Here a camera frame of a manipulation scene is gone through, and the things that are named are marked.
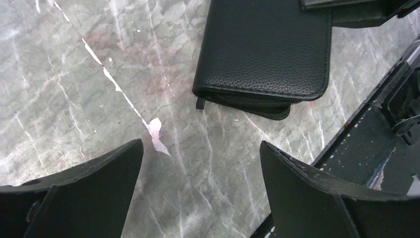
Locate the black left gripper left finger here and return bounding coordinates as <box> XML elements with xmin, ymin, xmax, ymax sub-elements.
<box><xmin>0</xmin><ymin>139</ymin><xmax>144</xmax><ymax>238</ymax></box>

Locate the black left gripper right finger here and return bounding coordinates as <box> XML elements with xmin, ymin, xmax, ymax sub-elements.
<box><xmin>260</xmin><ymin>141</ymin><xmax>420</xmax><ymax>238</ymax></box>

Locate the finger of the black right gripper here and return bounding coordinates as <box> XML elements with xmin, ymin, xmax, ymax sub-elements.
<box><xmin>301</xmin><ymin>0</ymin><xmax>420</xmax><ymax>28</ymax></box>

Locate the black zippered tool case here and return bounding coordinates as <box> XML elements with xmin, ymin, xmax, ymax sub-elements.
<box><xmin>192</xmin><ymin>0</ymin><xmax>332</xmax><ymax>120</ymax></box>

